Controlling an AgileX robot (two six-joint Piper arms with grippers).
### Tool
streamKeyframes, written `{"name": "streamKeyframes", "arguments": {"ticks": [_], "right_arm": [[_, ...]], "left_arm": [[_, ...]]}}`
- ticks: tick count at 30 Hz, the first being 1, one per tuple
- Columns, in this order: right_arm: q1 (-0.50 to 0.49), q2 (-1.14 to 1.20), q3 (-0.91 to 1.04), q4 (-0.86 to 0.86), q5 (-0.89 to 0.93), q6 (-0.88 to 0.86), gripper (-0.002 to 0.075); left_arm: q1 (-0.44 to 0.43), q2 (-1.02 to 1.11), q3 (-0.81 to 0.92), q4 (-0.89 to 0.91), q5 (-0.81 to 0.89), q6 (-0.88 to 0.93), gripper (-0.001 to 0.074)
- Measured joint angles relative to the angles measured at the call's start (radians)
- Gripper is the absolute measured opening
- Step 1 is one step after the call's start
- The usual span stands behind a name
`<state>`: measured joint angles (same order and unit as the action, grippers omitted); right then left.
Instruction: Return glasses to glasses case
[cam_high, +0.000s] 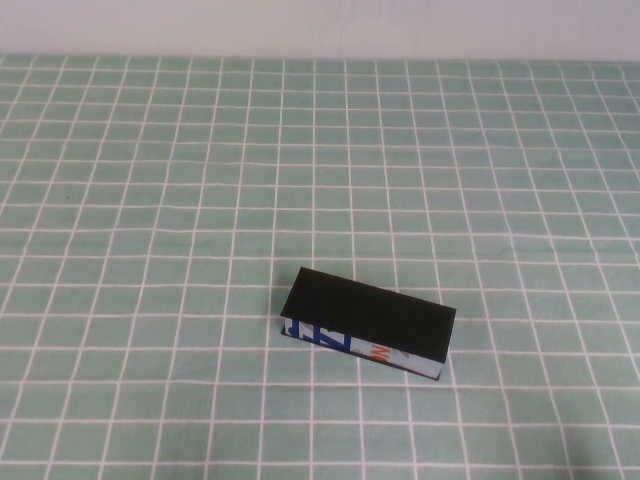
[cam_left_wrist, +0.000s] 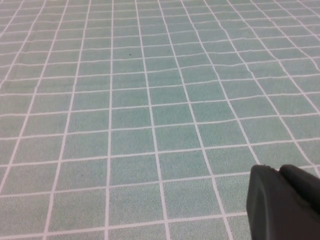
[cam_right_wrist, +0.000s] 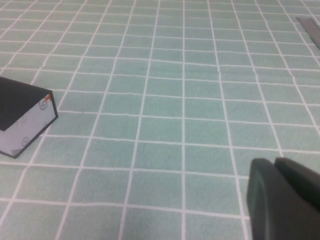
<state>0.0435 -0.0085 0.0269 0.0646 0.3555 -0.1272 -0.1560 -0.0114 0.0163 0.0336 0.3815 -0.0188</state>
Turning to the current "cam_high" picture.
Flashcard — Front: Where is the black glasses case printed front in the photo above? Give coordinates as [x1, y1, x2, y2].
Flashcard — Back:
[279, 266, 459, 384]

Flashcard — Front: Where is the green checkered tablecloth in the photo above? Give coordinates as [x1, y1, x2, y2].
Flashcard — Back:
[0, 53, 640, 480]

